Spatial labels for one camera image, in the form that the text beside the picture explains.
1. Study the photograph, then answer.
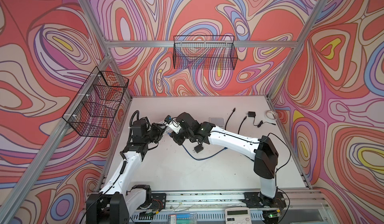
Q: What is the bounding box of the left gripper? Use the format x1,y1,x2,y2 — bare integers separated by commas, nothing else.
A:
142,123,167,146

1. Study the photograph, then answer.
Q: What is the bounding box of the white network switch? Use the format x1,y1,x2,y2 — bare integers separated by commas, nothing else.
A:
166,121,182,134
209,117,226,128

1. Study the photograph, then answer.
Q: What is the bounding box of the blue ethernet cable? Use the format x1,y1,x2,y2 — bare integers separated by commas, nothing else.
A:
181,142,229,162

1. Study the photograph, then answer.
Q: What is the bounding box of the small black adapter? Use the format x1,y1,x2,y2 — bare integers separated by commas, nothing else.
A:
247,111,277,128

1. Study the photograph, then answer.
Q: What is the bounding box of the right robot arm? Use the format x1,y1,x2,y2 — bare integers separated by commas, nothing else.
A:
165,112,279,199

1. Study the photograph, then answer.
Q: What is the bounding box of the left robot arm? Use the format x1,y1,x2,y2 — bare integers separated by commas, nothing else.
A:
79,110,167,224

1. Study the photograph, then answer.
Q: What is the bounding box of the clear plastic box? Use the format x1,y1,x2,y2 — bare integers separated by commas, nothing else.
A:
168,213,198,224

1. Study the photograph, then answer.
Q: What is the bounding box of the white calculator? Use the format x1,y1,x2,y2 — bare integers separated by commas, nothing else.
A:
225,207,252,224

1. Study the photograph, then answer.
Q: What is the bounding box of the long black cable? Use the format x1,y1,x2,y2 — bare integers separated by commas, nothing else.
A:
224,108,237,130

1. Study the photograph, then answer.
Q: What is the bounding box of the black wire basket left wall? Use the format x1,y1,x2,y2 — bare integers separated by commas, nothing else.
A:
62,67,129,138

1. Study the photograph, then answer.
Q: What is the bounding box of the black wire basket wall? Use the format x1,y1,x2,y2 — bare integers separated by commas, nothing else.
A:
62,67,129,138
173,34,238,70

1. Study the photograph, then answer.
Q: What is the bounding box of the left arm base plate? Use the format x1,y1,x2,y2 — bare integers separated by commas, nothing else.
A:
149,193,167,211

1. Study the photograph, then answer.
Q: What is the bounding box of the black wire basket back wall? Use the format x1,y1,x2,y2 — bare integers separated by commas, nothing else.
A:
173,34,238,70

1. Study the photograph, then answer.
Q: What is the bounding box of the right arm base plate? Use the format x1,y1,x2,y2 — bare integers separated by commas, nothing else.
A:
241,192,287,209

